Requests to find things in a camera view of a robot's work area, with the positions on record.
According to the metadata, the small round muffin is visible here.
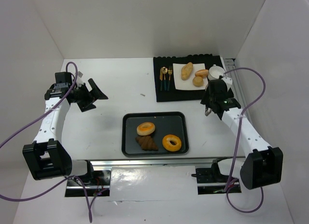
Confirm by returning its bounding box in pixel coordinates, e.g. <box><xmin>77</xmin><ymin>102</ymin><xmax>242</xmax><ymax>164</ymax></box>
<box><xmin>192</xmin><ymin>76</ymin><xmax>204</xmax><ymax>87</ymax></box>

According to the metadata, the orange sesame bun with cream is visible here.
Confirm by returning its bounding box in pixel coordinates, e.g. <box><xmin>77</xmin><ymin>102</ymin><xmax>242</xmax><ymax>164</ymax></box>
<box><xmin>195</xmin><ymin>69</ymin><xmax>209</xmax><ymax>78</ymax></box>

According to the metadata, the long yellow bread roll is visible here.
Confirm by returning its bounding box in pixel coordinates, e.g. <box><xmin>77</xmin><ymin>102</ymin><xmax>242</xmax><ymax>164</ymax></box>
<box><xmin>181</xmin><ymin>62</ymin><xmax>193</xmax><ymax>81</ymax></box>

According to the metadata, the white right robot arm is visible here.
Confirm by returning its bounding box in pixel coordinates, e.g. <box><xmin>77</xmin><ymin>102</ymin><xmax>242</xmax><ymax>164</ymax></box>
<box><xmin>201</xmin><ymin>77</ymin><xmax>283</xmax><ymax>190</ymax></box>

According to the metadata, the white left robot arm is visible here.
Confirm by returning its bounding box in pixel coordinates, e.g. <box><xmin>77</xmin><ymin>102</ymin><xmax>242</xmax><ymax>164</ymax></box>
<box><xmin>22</xmin><ymin>72</ymin><xmax>108</xmax><ymax>180</ymax></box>

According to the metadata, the white square plate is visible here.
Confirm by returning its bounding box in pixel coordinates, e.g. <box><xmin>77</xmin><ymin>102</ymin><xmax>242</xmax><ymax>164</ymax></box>
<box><xmin>173</xmin><ymin>63</ymin><xmax>208</xmax><ymax>91</ymax></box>

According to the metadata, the black rectangular baking tray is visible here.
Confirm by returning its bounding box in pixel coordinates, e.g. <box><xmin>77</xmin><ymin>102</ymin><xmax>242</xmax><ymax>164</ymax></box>
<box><xmin>121</xmin><ymin>112</ymin><xmax>189</xmax><ymax>157</ymax></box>

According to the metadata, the black cloth placemat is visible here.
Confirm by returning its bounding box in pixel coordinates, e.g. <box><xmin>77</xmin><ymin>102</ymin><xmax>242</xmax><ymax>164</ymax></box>
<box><xmin>153</xmin><ymin>54</ymin><xmax>223</xmax><ymax>102</ymax></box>

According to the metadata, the orange glazed donut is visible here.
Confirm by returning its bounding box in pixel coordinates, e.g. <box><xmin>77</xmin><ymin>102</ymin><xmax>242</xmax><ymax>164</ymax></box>
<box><xmin>162</xmin><ymin>134</ymin><xmax>182</xmax><ymax>152</ymax></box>

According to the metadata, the brown chocolate croissant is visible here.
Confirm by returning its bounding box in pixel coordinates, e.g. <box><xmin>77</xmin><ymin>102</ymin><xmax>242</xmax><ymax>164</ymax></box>
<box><xmin>135</xmin><ymin>136</ymin><xmax>158</xmax><ymax>151</ymax></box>

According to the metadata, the white cup with handle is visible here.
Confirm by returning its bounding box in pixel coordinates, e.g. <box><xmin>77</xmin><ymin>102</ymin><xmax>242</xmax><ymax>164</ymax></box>
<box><xmin>207</xmin><ymin>65</ymin><xmax>225</xmax><ymax>81</ymax></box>

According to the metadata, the aluminium side rail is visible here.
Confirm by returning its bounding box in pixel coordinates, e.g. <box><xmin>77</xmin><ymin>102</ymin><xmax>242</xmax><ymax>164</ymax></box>
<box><xmin>224</xmin><ymin>58</ymin><xmax>255</xmax><ymax>130</ymax></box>

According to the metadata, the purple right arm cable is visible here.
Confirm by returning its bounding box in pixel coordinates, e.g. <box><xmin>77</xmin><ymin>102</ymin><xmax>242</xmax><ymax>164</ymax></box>
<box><xmin>218</xmin><ymin>67</ymin><xmax>266</xmax><ymax>213</ymax></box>

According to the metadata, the gold fork teal handle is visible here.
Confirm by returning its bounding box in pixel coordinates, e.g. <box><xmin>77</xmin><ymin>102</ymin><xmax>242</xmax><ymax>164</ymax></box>
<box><xmin>167</xmin><ymin>66</ymin><xmax>173</xmax><ymax>91</ymax></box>

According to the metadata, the pale glazed ring donut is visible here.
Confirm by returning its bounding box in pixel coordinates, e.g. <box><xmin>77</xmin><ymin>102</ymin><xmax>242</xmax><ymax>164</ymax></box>
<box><xmin>137</xmin><ymin>122</ymin><xmax>155</xmax><ymax>136</ymax></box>

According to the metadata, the aluminium front rail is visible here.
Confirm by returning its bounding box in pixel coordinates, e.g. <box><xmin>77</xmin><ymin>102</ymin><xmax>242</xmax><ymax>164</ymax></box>
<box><xmin>90</xmin><ymin>157</ymin><xmax>218</xmax><ymax>170</ymax></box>

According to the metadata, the gold spoon teal handle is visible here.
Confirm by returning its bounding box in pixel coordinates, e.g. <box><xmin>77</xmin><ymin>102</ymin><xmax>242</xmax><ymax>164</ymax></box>
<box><xmin>163</xmin><ymin>67</ymin><xmax>168</xmax><ymax>91</ymax></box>

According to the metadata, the gold knife teal handle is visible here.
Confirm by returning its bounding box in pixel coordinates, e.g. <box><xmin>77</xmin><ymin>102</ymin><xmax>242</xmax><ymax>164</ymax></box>
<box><xmin>159</xmin><ymin>67</ymin><xmax>163</xmax><ymax>91</ymax></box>

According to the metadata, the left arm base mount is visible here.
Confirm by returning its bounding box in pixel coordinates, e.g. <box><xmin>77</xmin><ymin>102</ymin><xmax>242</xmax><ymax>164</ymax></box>
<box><xmin>65</xmin><ymin>168</ymin><xmax>112</xmax><ymax>198</ymax></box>

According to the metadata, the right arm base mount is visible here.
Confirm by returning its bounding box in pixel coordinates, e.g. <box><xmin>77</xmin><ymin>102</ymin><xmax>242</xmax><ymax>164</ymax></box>
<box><xmin>191</xmin><ymin>168</ymin><xmax>228</xmax><ymax>195</ymax></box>

